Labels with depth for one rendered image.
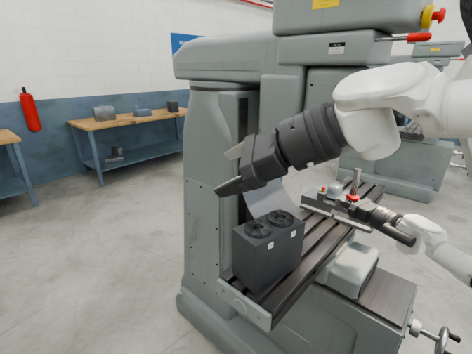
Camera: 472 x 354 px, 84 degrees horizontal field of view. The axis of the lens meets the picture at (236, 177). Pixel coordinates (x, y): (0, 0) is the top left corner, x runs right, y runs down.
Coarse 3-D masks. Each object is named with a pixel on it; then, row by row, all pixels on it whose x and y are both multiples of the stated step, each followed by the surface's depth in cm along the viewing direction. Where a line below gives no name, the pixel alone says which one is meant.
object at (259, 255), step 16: (256, 224) 84; (272, 224) 86; (288, 224) 85; (304, 224) 87; (240, 240) 82; (256, 240) 78; (272, 240) 79; (288, 240) 85; (240, 256) 84; (256, 256) 77; (272, 256) 82; (288, 256) 88; (240, 272) 86; (256, 272) 80; (272, 272) 85; (288, 272) 91; (256, 288) 82
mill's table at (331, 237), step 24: (360, 192) 150; (312, 216) 126; (312, 240) 109; (336, 240) 109; (312, 264) 96; (240, 288) 85; (264, 288) 85; (288, 288) 85; (240, 312) 85; (264, 312) 78
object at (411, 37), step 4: (424, 32) 70; (428, 32) 69; (400, 36) 73; (404, 36) 73; (408, 36) 72; (412, 36) 71; (416, 36) 70; (420, 36) 70; (424, 36) 69; (428, 36) 69; (376, 40) 77; (380, 40) 77; (384, 40) 76; (388, 40) 75; (392, 40) 75; (396, 40) 74; (400, 40) 74; (404, 40) 73; (408, 40) 72; (412, 40) 71; (416, 40) 71; (420, 40) 70; (424, 40) 70; (428, 40) 70
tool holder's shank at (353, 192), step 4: (356, 168) 99; (356, 172) 98; (360, 172) 97; (356, 176) 98; (356, 180) 98; (352, 184) 100; (356, 184) 99; (352, 188) 100; (356, 188) 100; (352, 192) 100; (356, 192) 100; (352, 196) 101
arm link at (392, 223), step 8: (384, 216) 89; (392, 216) 87; (400, 216) 88; (384, 224) 86; (392, 224) 87; (400, 224) 84; (384, 232) 86; (392, 232) 84; (400, 232) 82; (408, 232) 83; (416, 232) 81; (400, 240) 81; (408, 240) 80; (416, 240) 82; (400, 248) 86; (408, 248) 84; (416, 248) 83
